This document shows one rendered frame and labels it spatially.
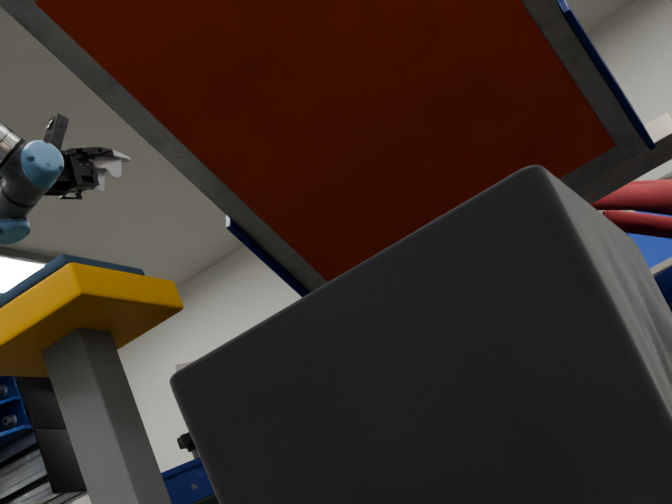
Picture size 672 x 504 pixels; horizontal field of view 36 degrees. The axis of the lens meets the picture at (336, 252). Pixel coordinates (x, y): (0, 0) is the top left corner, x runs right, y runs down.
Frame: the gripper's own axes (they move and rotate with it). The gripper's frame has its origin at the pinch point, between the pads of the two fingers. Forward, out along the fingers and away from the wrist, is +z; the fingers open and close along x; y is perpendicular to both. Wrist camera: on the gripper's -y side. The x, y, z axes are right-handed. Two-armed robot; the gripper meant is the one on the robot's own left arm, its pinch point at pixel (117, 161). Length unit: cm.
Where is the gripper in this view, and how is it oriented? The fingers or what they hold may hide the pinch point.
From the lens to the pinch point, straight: 219.5
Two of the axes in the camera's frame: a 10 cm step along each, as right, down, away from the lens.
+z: 6.8, -0.3, 7.3
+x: 6.7, -3.8, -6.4
